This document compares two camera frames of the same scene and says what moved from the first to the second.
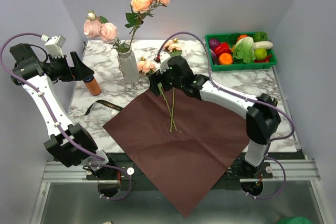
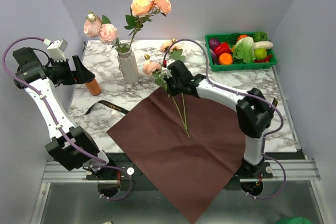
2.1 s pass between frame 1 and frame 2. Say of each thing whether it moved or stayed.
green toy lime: stayed
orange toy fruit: stayed
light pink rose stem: stayed
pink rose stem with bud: moved
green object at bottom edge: stayed
